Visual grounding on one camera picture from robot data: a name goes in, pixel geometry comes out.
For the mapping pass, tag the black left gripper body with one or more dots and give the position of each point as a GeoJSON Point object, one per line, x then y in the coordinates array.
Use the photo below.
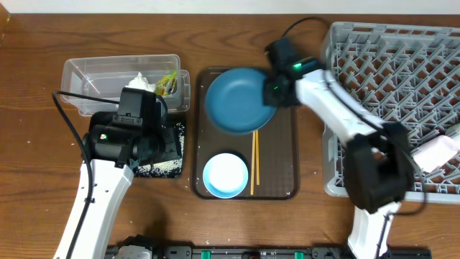
{"type": "Point", "coordinates": [154, 146]}

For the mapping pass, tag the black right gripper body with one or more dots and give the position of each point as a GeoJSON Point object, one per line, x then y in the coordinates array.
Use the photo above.
{"type": "Point", "coordinates": [278, 97]}

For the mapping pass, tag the white tissue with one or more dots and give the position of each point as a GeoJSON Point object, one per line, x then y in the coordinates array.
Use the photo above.
{"type": "Point", "coordinates": [140, 82]}

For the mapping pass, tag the yellow green snack wrapper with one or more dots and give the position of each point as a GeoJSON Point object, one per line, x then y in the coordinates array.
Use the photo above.
{"type": "Point", "coordinates": [166, 85]}

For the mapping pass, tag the blue plate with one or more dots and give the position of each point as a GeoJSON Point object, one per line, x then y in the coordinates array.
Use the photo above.
{"type": "Point", "coordinates": [234, 101]}

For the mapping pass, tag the wooden chopstick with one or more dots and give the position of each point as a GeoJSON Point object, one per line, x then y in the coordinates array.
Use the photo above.
{"type": "Point", "coordinates": [253, 162]}
{"type": "Point", "coordinates": [257, 157]}

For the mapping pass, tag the white rice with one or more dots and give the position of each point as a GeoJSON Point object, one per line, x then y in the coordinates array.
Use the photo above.
{"type": "Point", "coordinates": [167, 169]}

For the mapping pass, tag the light blue rice bowl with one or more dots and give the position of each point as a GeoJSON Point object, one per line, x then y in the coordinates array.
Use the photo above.
{"type": "Point", "coordinates": [225, 175]}

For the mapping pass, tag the white cup pink inside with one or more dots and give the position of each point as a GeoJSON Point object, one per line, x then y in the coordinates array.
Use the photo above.
{"type": "Point", "coordinates": [437, 152]}

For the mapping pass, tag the white cup green inside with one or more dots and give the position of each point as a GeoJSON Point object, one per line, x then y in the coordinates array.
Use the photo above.
{"type": "Point", "coordinates": [453, 131]}

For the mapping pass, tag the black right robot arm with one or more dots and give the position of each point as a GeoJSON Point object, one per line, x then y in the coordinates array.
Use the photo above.
{"type": "Point", "coordinates": [378, 169]}

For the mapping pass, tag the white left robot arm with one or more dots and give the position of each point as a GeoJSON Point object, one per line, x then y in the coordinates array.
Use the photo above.
{"type": "Point", "coordinates": [115, 146]}

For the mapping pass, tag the grey dishwasher rack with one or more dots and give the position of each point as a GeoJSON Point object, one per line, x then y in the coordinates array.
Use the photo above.
{"type": "Point", "coordinates": [401, 73]}

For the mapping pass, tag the clear plastic bin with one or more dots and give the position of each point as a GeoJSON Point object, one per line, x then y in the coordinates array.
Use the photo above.
{"type": "Point", "coordinates": [105, 77]}

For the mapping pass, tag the dark brown serving tray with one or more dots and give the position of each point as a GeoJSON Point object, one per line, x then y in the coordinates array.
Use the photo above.
{"type": "Point", "coordinates": [278, 149]}

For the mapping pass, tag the black plastic tray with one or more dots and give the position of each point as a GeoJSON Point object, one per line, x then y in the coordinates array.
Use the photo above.
{"type": "Point", "coordinates": [172, 119]}

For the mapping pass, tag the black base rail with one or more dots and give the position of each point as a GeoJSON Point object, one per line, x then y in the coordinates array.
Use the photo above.
{"type": "Point", "coordinates": [144, 247]}

